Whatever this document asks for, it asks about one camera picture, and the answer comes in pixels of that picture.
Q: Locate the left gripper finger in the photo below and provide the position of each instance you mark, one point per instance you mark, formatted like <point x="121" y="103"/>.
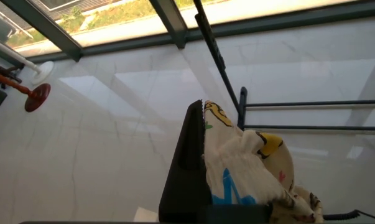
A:
<point x="187" y="186"/>

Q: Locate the white floor pipe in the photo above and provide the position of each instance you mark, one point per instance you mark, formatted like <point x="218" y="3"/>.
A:
<point x="45" y="70"/>

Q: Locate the window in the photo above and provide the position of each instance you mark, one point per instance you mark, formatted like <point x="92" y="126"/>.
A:
<point x="171" y="18"/>

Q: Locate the red floor pipe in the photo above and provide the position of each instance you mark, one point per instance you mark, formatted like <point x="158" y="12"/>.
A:
<point x="38" y="98"/>

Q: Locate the cream printed garment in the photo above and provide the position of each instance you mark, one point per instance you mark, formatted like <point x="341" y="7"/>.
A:
<point x="243" y="161"/>

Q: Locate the black clothes rack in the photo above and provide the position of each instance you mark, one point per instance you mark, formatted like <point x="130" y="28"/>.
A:
<point x="210" y="40"/>

